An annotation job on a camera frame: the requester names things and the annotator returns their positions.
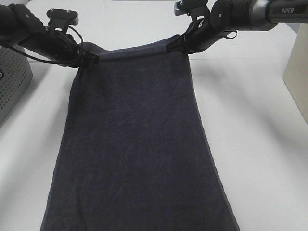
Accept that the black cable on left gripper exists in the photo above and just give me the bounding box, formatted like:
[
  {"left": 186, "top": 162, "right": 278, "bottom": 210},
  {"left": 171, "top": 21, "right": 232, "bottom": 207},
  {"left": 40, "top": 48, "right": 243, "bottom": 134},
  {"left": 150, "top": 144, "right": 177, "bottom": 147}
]
[{"left": 0, "top": 25, "right": 85, "bottom": 66}]

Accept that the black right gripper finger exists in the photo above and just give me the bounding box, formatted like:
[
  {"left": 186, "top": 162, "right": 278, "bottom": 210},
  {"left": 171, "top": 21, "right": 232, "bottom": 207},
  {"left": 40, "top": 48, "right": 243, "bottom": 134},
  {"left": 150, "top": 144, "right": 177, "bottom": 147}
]
[{"left": 166, "top": 39, "right": 184, "bottom": 52}]

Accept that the beige box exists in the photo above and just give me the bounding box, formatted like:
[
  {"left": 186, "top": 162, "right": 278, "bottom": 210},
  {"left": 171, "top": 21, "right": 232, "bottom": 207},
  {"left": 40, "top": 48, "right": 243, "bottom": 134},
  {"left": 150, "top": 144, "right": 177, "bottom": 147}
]
[{"left": 283, "top": 24, "right": 308, "bottom": 121}]

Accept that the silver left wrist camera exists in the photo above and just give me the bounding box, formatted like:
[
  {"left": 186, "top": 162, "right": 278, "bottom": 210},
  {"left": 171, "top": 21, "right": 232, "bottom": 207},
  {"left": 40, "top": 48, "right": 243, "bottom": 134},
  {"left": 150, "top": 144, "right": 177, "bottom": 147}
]
[{"left": 46, "top": 8, "right": 79, "bottom": 33}]

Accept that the dark grey towel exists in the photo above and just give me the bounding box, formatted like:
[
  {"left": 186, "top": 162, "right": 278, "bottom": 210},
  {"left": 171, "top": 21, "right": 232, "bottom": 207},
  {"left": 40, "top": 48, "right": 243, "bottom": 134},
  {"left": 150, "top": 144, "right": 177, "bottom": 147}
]
[{"left": 41, "top": 37, "right": 239, "bottom": 231}]

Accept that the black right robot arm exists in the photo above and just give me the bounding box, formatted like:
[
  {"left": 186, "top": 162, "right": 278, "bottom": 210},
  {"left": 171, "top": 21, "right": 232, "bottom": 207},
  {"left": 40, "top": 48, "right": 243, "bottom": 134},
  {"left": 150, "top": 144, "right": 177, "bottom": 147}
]
[{"left": 166, "top": 0, "right": 308, "bottom": 54}]

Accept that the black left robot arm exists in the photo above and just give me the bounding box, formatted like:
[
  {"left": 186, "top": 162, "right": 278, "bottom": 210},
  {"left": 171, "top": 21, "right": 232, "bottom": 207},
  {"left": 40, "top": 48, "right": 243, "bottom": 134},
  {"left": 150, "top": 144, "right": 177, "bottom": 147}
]
[{"left": 0, "top": 3, "right": 99, "bottom": 68}]

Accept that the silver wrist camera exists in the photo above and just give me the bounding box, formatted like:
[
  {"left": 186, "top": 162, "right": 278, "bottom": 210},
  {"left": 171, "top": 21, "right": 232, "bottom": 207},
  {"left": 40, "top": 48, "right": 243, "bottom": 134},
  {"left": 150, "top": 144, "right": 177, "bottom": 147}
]
[
  {"left": 174, "top": 0, "right": 208, "bottom": 16},
  {"left": 46, "top": 8, "right": 79, "bottom": 33}
]

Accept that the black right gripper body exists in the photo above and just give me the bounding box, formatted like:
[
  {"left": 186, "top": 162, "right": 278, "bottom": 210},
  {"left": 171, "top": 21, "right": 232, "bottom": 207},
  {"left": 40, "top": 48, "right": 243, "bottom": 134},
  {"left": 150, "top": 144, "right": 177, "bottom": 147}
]
[{"left": 180, "top": 4, "right": 237, "bottom": 54}]

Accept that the grey perforated plastic basket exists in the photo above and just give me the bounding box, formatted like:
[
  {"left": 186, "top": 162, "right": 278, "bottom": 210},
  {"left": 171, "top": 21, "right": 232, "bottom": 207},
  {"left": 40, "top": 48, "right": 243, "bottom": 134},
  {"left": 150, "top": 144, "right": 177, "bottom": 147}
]
[{"left": 0, "top": 47, "right": 33, "bottom": 123}]

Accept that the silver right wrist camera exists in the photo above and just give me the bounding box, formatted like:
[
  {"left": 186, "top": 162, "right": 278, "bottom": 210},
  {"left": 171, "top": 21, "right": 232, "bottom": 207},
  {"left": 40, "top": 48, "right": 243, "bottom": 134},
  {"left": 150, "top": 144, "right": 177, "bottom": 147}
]
[{"left": 174, "top": 0, "right": 208, "bottom": 16}]

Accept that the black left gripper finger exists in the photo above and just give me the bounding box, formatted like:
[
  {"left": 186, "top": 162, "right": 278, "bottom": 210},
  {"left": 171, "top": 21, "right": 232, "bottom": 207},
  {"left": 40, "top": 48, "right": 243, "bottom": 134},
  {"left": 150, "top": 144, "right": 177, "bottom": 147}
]
[{"left": 80, "top": 53, "right": 100, "bottom": 65}]

